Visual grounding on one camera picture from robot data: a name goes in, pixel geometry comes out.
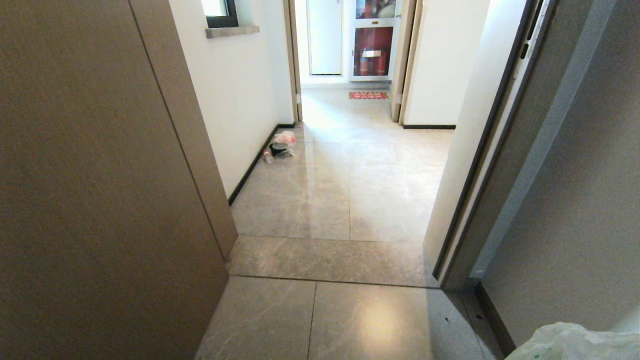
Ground trash pile on floor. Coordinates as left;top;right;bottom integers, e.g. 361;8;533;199
269;130;297;160

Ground white plastic trash bag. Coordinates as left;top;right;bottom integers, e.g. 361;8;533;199
505;322;640;360

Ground white door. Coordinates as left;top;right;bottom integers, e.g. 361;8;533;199
306;0;344;76

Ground stone window sill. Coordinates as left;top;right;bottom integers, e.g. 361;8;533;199
205;25;260;40

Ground black framed window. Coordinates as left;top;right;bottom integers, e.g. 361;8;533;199
201;0;239;29

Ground brown wooden door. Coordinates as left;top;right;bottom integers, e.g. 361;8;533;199
0;0;239;360

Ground fire hose cabinet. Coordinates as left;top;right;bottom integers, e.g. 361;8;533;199
349;0;404;82

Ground grey door frame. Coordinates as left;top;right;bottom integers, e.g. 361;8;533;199
432;0;621;291

